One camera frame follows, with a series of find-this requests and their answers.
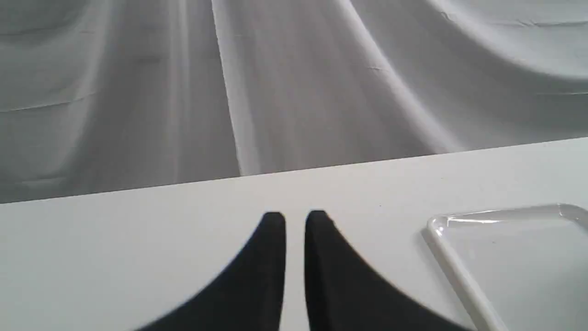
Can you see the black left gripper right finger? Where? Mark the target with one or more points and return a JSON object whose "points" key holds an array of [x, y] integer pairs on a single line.
{"points": [[344, 293]]}

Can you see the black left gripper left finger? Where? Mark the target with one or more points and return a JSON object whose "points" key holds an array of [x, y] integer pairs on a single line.
{"points": [[247, 295]]}

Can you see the clear plastic tray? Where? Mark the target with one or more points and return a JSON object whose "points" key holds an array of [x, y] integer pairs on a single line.
{"points": [[522, 269]]}

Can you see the grey backdrop cloth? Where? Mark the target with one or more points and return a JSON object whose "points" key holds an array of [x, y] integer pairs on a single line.
{"points": [[106, 95]]}

